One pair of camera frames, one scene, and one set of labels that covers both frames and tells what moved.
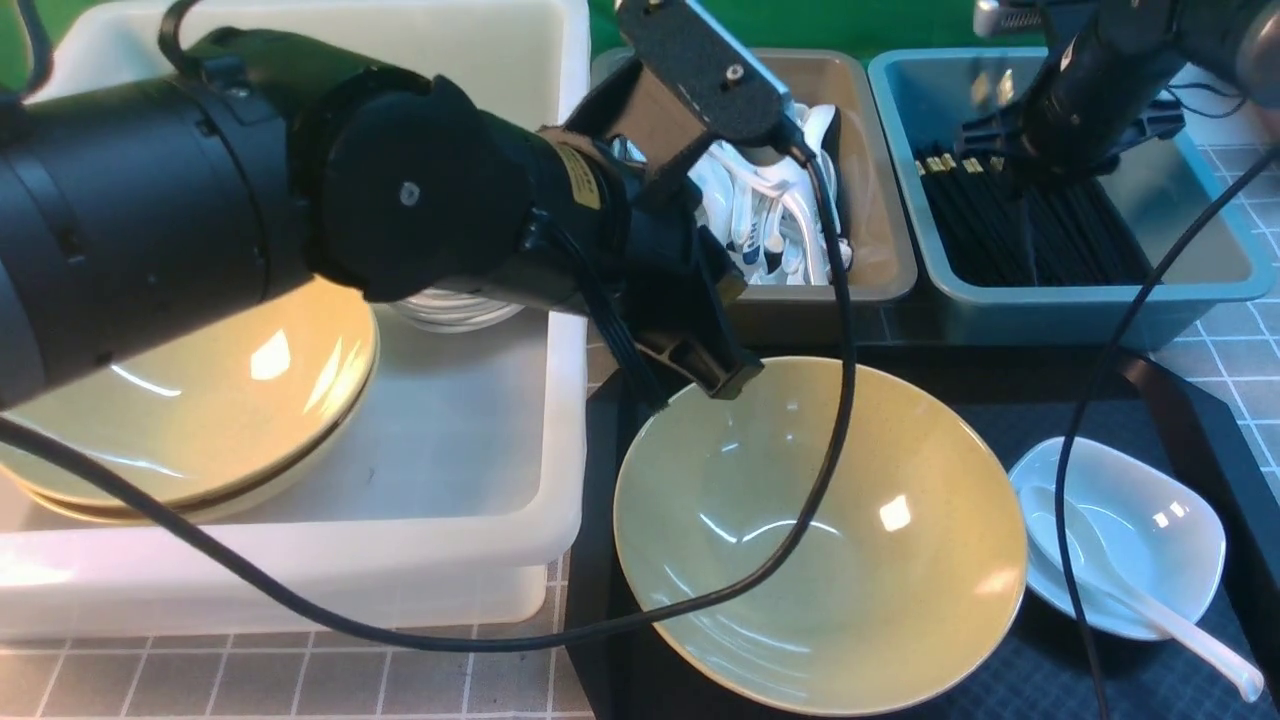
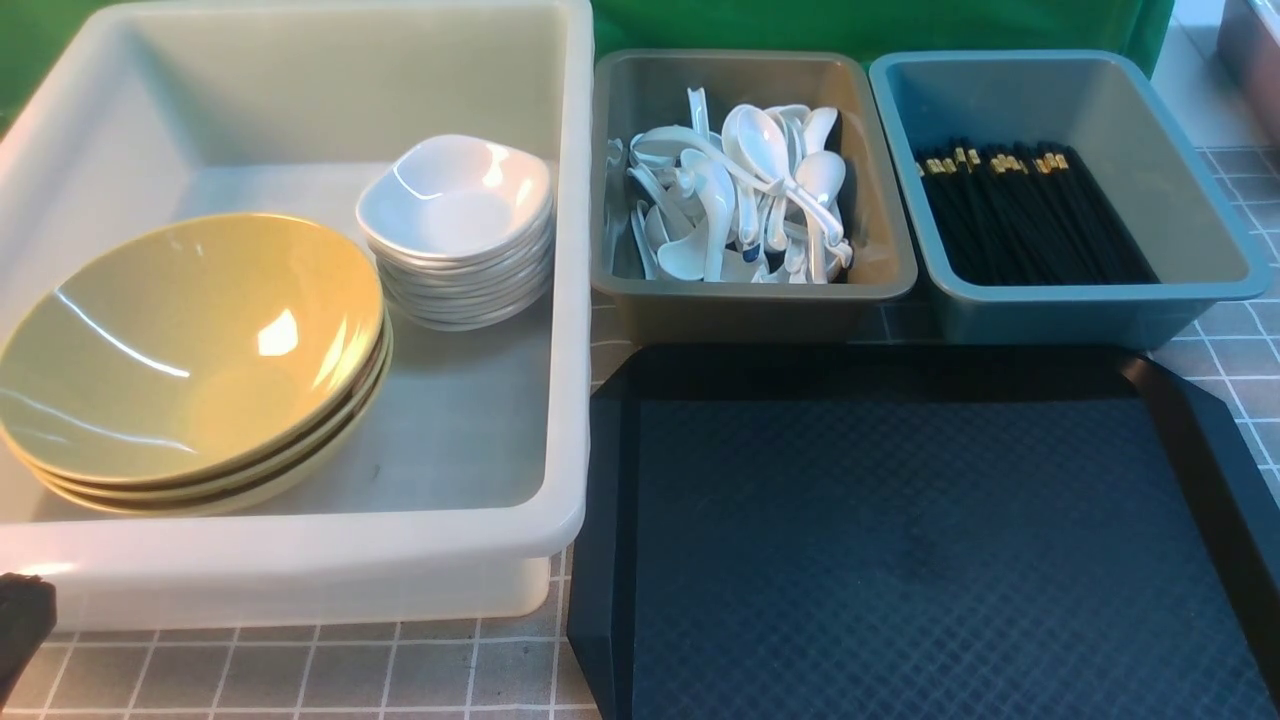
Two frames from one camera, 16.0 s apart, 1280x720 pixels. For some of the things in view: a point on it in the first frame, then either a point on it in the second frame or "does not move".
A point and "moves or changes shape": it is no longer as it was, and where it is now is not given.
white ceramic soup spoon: x=1096 y=570 -> x=765 y=147
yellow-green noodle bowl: x=902 y=584 -> x=186 y=349
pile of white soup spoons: x=761 y=199 does not move
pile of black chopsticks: x=989 y=230 does not move
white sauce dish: x=1161 y=527 moves or changes shape
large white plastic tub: x=463 y=482 does not move
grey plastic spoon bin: x=884 y=270 does not move
